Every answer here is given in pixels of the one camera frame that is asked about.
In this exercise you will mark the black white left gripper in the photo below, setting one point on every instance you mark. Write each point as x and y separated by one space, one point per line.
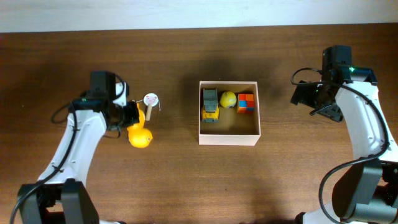
134 117

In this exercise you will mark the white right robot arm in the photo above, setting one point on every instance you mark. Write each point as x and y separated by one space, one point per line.
363 190

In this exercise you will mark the pink cardboard box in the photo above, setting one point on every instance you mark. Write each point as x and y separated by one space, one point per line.
233 128

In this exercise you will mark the colourful puzzle cube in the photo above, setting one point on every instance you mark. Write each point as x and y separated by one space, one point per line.
245 103

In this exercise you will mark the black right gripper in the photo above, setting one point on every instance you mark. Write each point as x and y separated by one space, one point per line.
303 94

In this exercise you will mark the yellow ball toy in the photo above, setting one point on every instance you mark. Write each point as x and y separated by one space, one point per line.
228 99

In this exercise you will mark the orange rubber dolphin toy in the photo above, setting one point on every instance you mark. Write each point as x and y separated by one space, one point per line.
139 136

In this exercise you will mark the pig face rattle drum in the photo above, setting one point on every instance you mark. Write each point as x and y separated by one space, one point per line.
151 101

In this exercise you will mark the yellow grey toy truck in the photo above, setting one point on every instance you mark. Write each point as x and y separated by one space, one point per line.
210 110

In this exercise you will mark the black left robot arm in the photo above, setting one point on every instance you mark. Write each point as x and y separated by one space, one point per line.
60 194

